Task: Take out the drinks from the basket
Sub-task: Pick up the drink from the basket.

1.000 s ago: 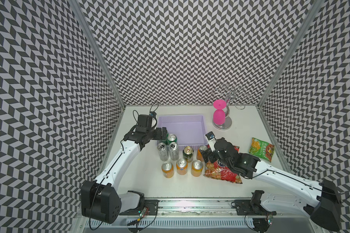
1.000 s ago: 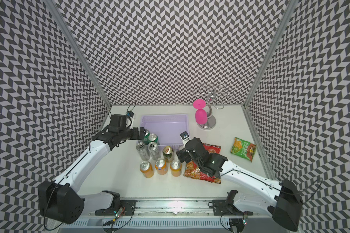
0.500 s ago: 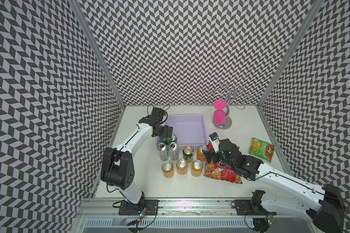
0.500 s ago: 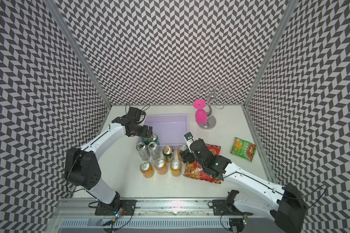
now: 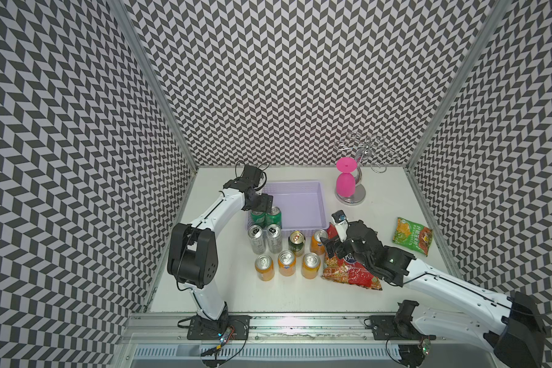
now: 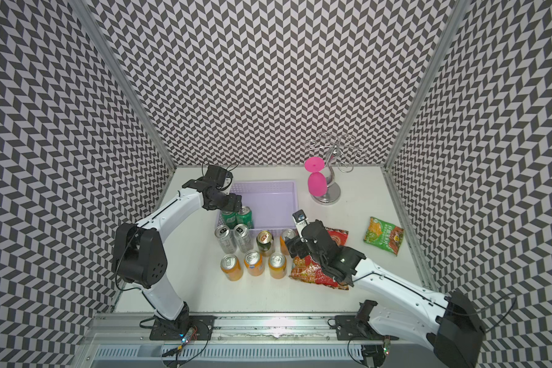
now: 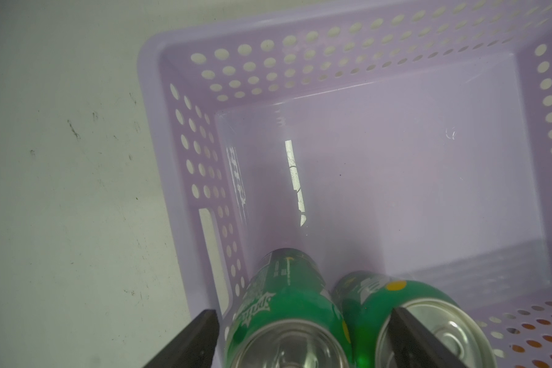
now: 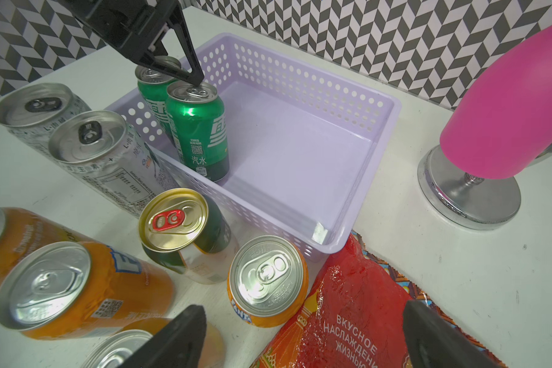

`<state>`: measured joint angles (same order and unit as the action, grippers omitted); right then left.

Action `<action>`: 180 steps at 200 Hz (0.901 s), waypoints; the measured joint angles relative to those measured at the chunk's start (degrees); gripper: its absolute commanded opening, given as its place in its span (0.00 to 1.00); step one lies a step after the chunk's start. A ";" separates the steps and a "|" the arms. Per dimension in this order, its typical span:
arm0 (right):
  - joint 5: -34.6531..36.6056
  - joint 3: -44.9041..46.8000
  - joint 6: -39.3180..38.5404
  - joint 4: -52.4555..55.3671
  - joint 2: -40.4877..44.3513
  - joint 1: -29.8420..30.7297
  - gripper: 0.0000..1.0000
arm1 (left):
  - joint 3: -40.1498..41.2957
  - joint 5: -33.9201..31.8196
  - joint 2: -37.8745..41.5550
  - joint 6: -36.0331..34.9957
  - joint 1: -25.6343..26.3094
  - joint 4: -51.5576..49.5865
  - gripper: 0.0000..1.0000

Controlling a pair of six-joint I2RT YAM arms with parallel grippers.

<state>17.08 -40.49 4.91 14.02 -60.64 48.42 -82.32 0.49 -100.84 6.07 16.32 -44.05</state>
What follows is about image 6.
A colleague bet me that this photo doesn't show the silver can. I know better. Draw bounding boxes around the silver can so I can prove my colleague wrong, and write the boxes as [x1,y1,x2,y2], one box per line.
[214,225,238,255]
[233,224,254,254]

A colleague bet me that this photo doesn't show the orange can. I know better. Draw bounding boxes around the orange can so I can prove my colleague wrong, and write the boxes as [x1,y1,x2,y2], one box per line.
[280,228,297,256]
[268,252,287,279]
[220,255,243,282]
[244,250,265,277]

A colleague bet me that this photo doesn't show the dark green gold-top can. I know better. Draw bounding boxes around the dark green gold-top can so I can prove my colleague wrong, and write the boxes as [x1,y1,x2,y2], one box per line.
[256,230,274,257]

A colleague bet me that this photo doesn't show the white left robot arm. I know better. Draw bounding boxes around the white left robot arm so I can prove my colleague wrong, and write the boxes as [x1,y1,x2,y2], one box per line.
[112,165,242,324]

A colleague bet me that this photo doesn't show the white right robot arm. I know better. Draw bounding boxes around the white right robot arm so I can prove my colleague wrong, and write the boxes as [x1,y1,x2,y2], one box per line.
[285,210,485,367]

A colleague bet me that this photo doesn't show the lavender plastic basket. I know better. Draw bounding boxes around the lavender plastic basket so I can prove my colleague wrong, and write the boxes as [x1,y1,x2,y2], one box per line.
[228,180,299,238]

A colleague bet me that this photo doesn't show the red candy bag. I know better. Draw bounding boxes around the red candy bag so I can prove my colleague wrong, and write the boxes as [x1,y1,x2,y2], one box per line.
[290,228,349,291]

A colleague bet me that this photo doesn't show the green snack packet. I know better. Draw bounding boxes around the green snack packet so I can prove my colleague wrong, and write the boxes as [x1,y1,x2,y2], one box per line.
[363,217,404,255]

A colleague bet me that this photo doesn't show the pink plastic wine glass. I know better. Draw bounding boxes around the pink plastic wine glass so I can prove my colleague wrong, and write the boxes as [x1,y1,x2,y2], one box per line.
[305,156,328,197]

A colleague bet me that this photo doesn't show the chrome glass holder stand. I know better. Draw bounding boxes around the chrome glass holder stand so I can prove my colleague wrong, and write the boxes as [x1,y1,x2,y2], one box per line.
[304,132,356,205]

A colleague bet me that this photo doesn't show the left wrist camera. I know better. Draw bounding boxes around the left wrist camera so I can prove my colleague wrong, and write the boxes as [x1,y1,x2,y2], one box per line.
[205,165,231,187]

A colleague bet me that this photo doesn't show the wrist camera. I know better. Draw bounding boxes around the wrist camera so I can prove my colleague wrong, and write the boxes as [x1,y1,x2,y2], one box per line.
[205,165,231,187]
[292,209,308,234]

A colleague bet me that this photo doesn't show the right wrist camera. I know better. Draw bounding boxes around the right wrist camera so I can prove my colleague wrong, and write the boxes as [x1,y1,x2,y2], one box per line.
[292,209,308,234]

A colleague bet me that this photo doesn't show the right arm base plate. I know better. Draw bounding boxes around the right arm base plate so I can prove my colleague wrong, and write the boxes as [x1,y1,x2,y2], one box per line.
[334,315,384,341]

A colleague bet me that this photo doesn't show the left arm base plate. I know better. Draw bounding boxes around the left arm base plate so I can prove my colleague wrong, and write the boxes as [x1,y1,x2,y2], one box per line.
[149,314,216,341]

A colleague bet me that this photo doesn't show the aluminium front rail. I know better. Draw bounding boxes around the aluminium front rail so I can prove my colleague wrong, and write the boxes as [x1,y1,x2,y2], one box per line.
[85,313,419,366]

